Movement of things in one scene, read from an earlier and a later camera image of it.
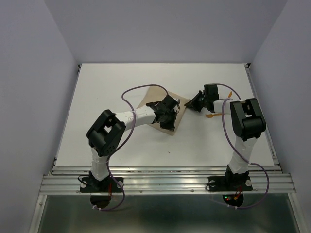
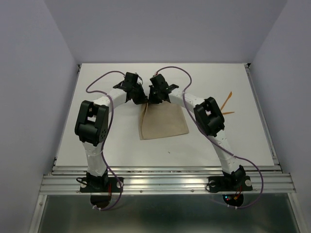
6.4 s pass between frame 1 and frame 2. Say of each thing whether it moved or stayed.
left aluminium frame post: stayed
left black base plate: stayed
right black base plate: stayed
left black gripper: moved
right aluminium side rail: stayed
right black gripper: moved
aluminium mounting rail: stayed
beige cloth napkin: moved
